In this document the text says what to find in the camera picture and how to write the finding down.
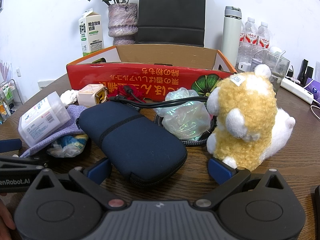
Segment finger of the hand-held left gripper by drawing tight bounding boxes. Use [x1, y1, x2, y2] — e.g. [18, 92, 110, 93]
[0, 139, 23, 153]
[0, 154, 50, 173]

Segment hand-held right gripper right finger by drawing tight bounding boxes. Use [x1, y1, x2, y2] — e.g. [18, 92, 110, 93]
[194, 157, 288, 210]

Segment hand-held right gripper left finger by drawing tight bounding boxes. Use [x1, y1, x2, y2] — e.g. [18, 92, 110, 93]
[31, 158, 127, 211]

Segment plastic yellow blue item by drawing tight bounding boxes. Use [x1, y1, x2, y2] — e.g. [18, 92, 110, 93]
[47, 134, 88, 158]

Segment navy zip pouch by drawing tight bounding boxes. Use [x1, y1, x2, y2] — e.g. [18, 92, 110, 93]
[76, 102, 188, 183]

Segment yellow white plush toy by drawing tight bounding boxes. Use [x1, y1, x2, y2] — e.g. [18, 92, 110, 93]
[206, 64, 296, 171]

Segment purple knitted pouch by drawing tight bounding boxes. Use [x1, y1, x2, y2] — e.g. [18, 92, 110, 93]
[20, 104, 87, 158]

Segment iridescent plastic bag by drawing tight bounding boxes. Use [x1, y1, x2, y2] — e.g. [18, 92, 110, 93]
[154, 87, 216, 140]

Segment white tissue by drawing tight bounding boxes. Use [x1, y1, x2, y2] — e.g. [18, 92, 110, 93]
[59, 89, 79, 106]

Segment cream power adapter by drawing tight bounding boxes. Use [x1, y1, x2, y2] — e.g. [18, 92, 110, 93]
[77, 84, 108, 106]

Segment red cardboard box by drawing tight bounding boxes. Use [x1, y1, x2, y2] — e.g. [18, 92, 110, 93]
[66, 44, 237, 102]

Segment wooden desktop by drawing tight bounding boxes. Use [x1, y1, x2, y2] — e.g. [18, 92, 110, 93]
[0, 65, 320, 240]

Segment person's left hand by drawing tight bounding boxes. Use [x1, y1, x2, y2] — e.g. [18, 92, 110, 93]
[0, 197, 16, 239]

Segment white plastic jar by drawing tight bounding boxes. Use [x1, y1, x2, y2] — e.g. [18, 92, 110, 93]
[18, 91, 72, 147]

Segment metal storage rack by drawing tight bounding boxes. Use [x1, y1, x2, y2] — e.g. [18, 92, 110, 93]
[0, 79, 23, 123]

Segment purple feather decoration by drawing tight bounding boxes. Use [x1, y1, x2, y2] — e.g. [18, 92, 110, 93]
[0, 59, 11, 82]

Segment white power strip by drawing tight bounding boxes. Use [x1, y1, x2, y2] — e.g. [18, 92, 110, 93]
[280, 77, 315, 105]

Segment small white box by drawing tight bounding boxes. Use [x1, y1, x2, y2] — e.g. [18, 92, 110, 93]
[251, 58, 263, 71]

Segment clear glass cup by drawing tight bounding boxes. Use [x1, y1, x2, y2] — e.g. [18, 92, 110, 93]
[262, 51, 291, 94]

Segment purple tissue pack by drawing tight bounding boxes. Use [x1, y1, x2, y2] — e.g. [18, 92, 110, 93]
[304, 77, 320, 100]

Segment black cosmetic tubes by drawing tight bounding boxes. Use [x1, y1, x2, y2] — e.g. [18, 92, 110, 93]
[297, 59, 314, 87]

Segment clear water bottle red label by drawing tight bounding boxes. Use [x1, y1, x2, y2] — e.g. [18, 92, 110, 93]
[242, 17, 259, 64]
[257, 21, 272, 54]
[239, 20, 246, 60]

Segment white thermos bottle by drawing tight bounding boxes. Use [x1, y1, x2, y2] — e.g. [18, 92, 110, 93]
[220, 6, 242, 67]

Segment white green milk carton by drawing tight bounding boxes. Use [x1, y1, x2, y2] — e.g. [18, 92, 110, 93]
[78, 7, 104, 57]

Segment purple ceramic vase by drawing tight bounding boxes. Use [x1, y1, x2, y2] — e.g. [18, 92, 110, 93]
[107, 2, 139, 46]

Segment black paper bag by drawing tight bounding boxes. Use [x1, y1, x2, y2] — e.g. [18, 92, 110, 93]
[135, 0, 206, 47]

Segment grey braided cable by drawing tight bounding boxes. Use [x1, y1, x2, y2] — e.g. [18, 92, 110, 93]
[154, 112, 218, 146]

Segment white wall vent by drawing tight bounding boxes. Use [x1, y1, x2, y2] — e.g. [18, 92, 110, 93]
[37, 79, 56, 90]

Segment black cable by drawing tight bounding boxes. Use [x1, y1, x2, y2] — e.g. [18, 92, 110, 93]
[109, 85, 208, 109]

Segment white cable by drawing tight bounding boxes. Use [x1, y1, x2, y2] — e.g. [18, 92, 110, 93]
[309, 100, 320, 121]

